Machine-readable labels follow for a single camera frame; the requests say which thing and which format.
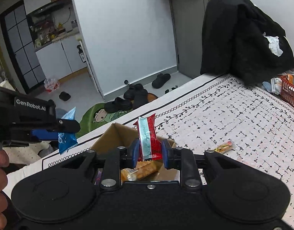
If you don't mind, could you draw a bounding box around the orange plastic basket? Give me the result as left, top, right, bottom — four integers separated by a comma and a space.
280, 75, 294, 107

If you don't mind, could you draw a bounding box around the person left hand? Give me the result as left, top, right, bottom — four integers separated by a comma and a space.
0, 150, 9, 229

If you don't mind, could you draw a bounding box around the grey door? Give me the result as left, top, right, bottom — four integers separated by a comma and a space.
169, 0, 209, 78

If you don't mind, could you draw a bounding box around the small yellow brown snack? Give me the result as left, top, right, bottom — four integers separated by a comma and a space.
214, 141, 233, 154

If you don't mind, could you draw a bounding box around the black clothes pile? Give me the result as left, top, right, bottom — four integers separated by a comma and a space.
200, 0, 294, 86

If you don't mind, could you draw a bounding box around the blue snack packet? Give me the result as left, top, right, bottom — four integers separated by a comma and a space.
58, 107, 78, 155

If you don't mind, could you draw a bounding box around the white patterned bed blanket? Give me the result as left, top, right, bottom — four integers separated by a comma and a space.
3, 73, 294, 230

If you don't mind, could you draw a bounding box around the brown cardboard box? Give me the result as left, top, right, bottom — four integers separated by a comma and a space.
91, 123, 180, 181

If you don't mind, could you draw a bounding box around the red white snack bar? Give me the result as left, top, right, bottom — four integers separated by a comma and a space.
134, 114, 162, 161

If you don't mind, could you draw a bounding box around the red white plastic bag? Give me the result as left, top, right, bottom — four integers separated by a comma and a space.
44, 77, 60, 93

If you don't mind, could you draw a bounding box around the black shoes pile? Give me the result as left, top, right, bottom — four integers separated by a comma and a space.
104, 84, 149, 113

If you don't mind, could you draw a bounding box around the white crumpled cloth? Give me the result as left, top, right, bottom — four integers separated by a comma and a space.
264, 35, 283, 57

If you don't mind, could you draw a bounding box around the white kitchen cabinet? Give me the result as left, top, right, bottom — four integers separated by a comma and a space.
36, 33, 87, 80

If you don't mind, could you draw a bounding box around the green cartoon floor mat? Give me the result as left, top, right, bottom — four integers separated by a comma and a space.
76, 103, 132, 139

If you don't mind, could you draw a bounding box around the black slipper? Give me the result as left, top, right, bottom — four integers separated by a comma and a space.
152, 73, 171, 89

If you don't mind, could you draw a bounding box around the orange rice cracker packet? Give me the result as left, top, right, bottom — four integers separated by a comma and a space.
121, 160, 162, 182

